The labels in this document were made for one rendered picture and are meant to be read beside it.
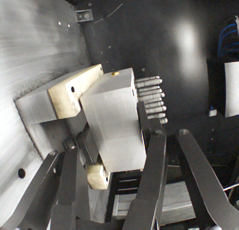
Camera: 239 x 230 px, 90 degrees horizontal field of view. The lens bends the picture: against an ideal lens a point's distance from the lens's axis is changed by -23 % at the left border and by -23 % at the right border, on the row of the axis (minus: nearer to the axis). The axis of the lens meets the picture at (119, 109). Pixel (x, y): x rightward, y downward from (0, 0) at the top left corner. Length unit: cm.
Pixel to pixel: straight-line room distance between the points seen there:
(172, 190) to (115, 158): 25
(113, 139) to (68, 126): 11
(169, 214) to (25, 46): 42
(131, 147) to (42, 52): 18
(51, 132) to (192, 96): 41
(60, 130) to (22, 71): 10
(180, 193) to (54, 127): 32
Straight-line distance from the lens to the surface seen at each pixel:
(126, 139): 15
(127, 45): 44
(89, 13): 46
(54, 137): 21
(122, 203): 40
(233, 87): 25
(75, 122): 24
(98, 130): 15
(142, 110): 16
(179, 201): 38
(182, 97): 49
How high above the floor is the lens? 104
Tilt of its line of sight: 10 degrees down
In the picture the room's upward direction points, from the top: 79 degrees clockwise
